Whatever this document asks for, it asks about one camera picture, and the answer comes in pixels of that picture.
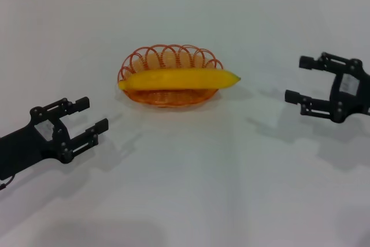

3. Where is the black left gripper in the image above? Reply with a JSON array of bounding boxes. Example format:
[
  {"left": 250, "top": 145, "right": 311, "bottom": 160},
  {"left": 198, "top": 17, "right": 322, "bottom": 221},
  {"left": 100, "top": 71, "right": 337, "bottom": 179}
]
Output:
[{"left": 0, "top": 96, "right": 109, "bottom": 181}]

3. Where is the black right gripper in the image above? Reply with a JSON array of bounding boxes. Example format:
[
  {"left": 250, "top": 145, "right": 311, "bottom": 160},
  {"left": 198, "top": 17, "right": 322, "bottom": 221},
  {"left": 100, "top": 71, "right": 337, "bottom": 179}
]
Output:
[{"left": 284, "top": 52, "right": 370, "bottom": 124}]

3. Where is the orange wire basket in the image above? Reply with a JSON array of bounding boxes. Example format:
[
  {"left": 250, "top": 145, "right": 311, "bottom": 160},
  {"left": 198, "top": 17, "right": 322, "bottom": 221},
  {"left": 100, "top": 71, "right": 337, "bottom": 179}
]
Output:
[{"left": 117, "top": 43, "right": 224, "bottom": 108}]

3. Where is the yellow banana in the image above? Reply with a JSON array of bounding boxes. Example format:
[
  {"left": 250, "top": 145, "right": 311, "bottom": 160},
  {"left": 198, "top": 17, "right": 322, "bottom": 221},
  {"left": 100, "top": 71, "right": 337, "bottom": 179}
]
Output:
[{"left": 117, "top": 68, "right": 242, "bottom": 91}]

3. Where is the thin dark cable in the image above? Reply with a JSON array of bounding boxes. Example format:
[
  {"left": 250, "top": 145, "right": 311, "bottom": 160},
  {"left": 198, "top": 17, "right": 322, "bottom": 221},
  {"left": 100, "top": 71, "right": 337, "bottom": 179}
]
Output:
[{"left": 0, "top": 175, "right": 15, "bottom": 191}]

